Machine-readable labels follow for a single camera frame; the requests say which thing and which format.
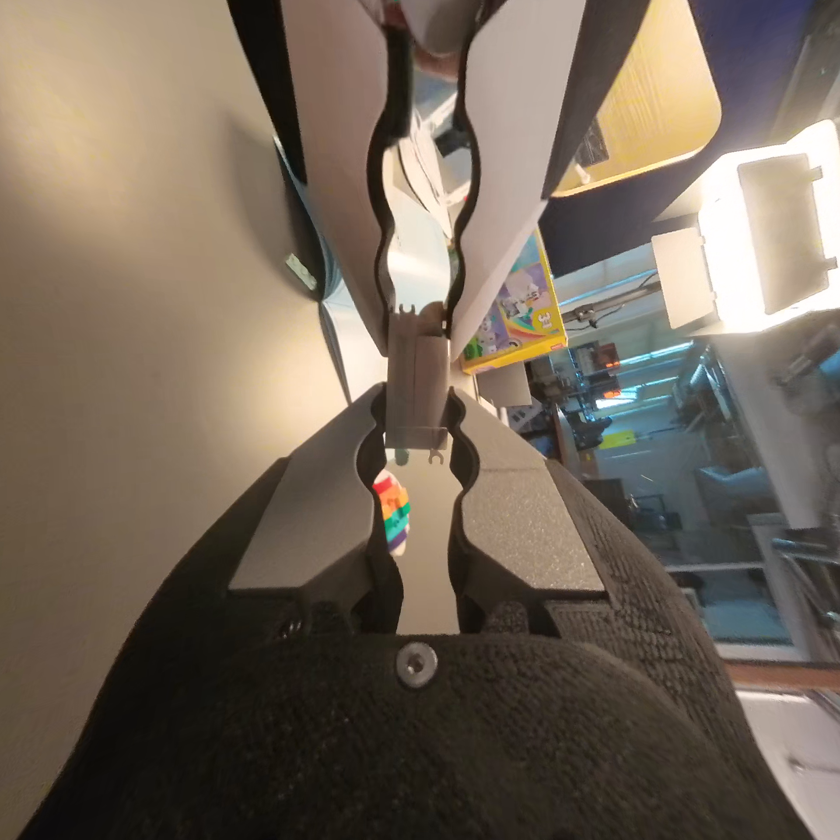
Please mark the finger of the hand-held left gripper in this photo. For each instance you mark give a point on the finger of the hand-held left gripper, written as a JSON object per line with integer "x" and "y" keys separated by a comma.
{"x": 518, "y": 118}
{"x": 334, "y": 98}

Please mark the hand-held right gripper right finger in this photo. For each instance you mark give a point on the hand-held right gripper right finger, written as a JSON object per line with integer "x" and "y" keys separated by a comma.
{"x": 525, "y": 525}

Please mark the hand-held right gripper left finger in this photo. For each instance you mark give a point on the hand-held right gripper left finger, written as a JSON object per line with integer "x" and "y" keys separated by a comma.
{"x": 302, "y": 518}

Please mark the white lego build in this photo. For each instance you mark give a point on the white lego build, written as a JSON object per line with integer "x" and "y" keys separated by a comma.
{"x": 417, "y": 380}

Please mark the round rainbow lego build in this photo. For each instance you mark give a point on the round rainbow lego build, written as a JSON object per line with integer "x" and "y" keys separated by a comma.
{"x": 392, "y": 518}

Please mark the yellow lego box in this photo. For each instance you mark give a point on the yellow lego box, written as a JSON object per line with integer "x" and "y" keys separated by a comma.
{"x": 518, "y": 308}

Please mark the yellow sign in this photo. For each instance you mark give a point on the yellow sign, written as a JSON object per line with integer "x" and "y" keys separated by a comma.
{"x": 617, "y": 439}

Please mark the open light blue instruction booklet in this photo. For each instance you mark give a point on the open light blue instruction booklet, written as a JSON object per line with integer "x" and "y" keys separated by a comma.
{"x": 320, "y": 223}

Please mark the yellow cushion panel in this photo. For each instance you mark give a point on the yellow cushion panel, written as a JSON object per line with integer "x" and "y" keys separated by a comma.
{"x": 656, "y": 79}

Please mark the navy blue partition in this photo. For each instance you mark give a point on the navy blue partition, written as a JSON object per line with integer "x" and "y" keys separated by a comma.
{"x": 623, "y": 236}

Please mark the small pale green piece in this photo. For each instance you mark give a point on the small pale green piece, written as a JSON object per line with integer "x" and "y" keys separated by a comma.
{"x": 300, "y": 272}

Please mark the grey armchair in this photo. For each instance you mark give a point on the grey armchair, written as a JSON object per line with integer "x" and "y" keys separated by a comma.
{"x": 728, "y": 492}

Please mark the white plastic bin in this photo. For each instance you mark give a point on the white plastic bin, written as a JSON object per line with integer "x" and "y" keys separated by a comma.
{"x": 754, "y": 229}

